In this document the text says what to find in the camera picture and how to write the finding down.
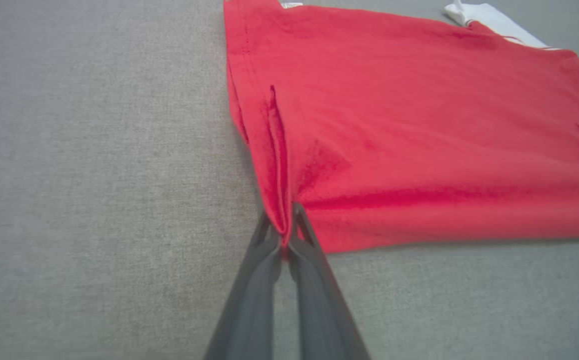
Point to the grey fabric sofa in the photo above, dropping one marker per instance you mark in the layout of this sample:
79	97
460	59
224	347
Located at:
94	200

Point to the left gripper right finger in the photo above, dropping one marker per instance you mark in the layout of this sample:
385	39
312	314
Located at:
324	315

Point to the red white basketball jersey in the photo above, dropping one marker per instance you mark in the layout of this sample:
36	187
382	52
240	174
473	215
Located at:
419	125

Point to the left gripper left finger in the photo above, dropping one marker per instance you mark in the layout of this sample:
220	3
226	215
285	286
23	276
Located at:
249	310

